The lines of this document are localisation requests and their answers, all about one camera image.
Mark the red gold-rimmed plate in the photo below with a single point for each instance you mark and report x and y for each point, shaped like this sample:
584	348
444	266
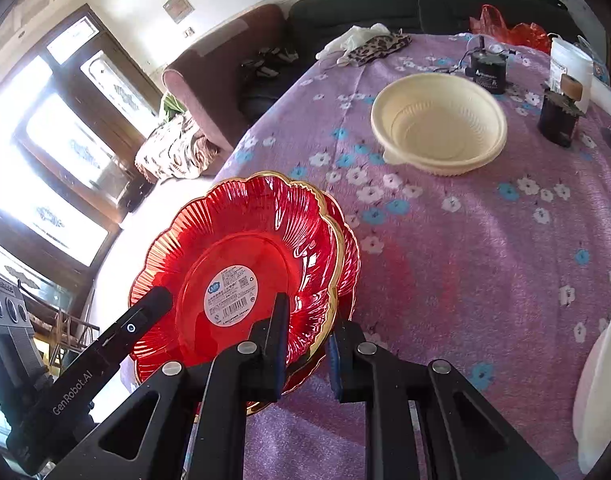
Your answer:
351	260
235	240

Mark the clear plastic bag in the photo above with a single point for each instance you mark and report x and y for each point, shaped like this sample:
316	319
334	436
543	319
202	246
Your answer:
598	65

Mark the black leather sofa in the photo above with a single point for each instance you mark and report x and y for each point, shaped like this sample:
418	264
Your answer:
385	5

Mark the white gloves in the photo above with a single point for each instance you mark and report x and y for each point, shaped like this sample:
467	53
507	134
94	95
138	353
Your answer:
355	37

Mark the black cylindrical device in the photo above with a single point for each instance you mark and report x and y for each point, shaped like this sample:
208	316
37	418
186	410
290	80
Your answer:
488	72

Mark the small wall plaque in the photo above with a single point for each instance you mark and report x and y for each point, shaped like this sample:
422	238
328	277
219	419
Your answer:
178	7

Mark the brown patterned blanket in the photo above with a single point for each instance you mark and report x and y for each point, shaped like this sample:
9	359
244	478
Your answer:
175	152

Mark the red plastic bag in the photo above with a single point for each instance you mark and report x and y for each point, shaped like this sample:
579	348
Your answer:
525	35

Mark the black and white cloth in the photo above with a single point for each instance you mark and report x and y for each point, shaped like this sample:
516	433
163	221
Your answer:
270	60

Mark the dark jar with wooden lid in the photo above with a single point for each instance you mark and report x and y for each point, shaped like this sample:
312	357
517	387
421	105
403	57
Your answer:
558	120

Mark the wooden glass door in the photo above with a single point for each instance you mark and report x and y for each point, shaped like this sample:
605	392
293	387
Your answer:
130	90

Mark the maroon armchair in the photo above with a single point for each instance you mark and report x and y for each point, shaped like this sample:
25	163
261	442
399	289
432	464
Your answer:
210	85

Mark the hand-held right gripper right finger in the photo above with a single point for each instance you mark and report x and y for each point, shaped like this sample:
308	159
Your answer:
345	360

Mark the white box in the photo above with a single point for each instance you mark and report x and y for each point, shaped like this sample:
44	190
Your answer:
603	95

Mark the purple floral tablecloth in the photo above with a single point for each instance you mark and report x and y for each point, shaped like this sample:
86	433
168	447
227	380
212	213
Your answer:
460	270

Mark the white plastic bowl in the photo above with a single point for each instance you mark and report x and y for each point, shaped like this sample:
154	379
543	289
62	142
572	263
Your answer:
603	390

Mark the cream plastic bowl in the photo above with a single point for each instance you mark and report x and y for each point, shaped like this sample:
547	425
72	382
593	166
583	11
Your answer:
435	125

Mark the white plastic jar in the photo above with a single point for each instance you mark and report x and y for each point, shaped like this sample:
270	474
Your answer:
568	65

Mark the green cloth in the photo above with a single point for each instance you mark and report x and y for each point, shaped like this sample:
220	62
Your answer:
170	107

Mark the leopard print pouch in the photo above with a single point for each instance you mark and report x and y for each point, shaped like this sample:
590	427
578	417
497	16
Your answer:
380	47

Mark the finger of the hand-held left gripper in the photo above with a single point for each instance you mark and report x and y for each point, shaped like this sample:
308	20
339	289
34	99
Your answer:
145	310

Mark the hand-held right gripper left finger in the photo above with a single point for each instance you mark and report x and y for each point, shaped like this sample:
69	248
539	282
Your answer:
273	350

